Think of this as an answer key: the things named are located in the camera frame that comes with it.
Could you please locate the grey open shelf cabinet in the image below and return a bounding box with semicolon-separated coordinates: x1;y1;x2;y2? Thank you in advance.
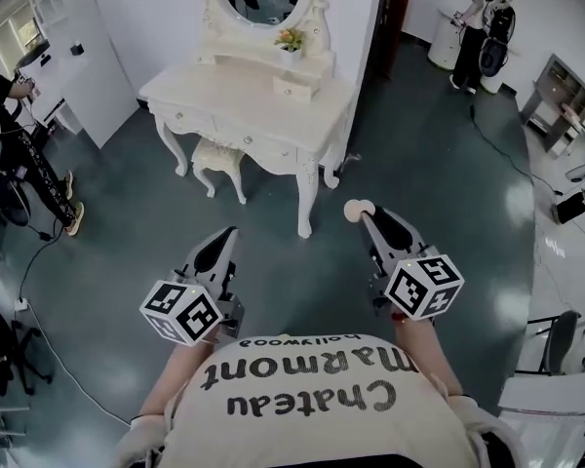
520;54;585;155

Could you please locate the black equipment backpack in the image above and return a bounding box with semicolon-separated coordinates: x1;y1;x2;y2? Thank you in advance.
480;5;517;80

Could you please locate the cream printed t-shirt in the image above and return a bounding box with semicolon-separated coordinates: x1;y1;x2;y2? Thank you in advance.
165;331;479;468

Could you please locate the white round cabinet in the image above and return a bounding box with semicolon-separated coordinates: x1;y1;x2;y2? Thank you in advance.
427;7;462;70

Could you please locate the black office chair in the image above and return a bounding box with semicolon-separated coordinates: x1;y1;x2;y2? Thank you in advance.
0;307;55;399

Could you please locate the person's white sleeve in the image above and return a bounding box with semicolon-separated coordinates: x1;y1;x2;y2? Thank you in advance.
114;414;172;468
438;392;530;468

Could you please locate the person's white left sleeve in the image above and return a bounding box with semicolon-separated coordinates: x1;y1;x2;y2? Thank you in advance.
114;414;172;468

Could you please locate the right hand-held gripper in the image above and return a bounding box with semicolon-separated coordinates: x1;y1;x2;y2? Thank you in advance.
359;206;465;321

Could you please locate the orange flowers white pot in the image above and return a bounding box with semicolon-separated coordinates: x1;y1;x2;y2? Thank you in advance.
274;26;307;67

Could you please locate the small white round object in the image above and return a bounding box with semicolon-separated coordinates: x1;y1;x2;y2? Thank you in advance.
344;198;377;224

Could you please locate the person's left forearm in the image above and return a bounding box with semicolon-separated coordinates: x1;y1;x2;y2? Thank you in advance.
140;338;215;418

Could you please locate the white ornate dressing table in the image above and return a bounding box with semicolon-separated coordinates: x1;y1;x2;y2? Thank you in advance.
138;0;360;239

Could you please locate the person's white right sleeve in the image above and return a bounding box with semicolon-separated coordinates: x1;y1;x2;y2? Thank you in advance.
438;392;530;468

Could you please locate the grey chair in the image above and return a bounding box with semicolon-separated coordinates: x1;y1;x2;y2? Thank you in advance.
514;309;584;377

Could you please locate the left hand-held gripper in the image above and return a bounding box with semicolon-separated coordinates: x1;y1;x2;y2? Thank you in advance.
139;226;246;346

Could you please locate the person's right forearm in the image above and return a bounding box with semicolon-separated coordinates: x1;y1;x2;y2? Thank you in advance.
394;317;464;400

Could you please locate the white counter unit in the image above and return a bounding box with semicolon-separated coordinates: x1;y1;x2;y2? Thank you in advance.
14;0;137;148

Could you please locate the small white drawer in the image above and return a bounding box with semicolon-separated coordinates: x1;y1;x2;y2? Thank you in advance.
271;70;323;104

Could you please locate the white upholstered stool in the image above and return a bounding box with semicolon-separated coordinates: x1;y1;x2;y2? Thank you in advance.
190;137;248;206

